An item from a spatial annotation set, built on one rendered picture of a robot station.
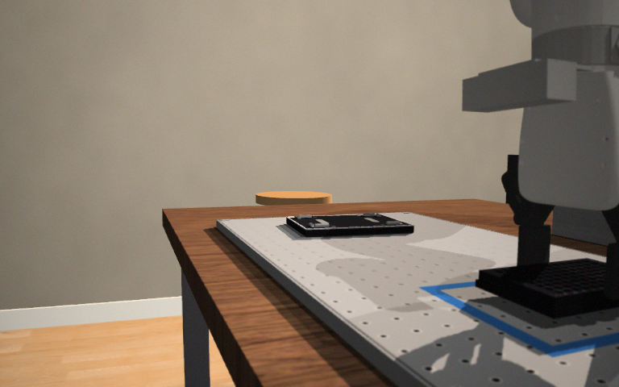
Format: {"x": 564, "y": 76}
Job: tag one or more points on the blue tape outline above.
{"x": 556, "y": 350}

